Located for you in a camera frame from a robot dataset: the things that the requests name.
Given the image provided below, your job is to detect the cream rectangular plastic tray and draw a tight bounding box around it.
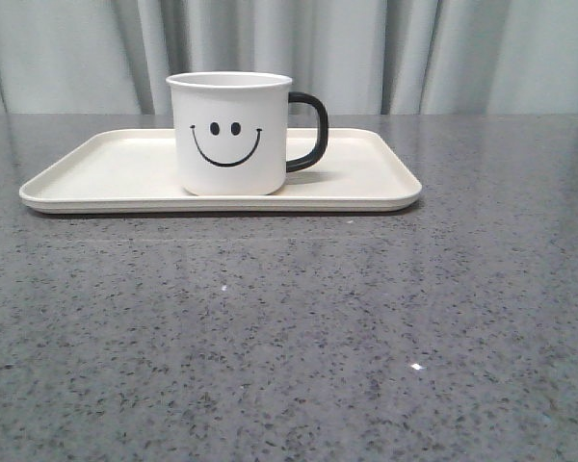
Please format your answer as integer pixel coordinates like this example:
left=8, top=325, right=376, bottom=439
left=19, top=128, right=422, bottom=214

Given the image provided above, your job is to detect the white smiley mug black handle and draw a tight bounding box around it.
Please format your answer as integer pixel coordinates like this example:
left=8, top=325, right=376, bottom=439
left=166, top=71, right=328, bottom=195

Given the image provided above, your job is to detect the pale grey-green curtain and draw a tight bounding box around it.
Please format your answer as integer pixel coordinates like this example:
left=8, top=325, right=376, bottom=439
left=0, top=1, right=578, bottom=115

